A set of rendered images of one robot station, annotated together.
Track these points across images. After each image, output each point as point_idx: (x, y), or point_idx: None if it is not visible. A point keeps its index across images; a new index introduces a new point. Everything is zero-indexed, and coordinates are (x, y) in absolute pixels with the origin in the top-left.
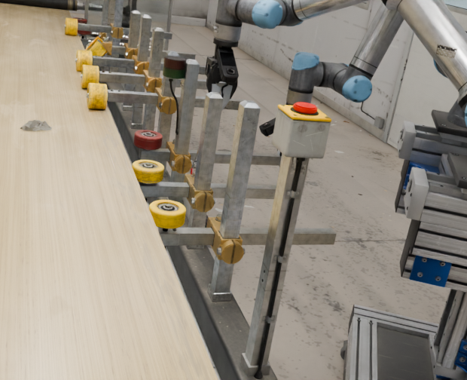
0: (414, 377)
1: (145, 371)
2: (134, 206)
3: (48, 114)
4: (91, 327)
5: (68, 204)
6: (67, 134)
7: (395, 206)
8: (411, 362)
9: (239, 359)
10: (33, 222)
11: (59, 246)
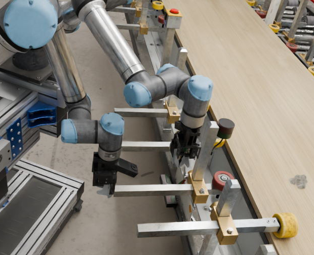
0: None
1: (200, 51)
2: (216, 105)
3: (306, 209)
4: (216, 61)
5: (242, 106)
6: (276, 174)
7: (2, 195)
8: None
9: (162, 103)
10: (250, 97)
11: (235, 86)
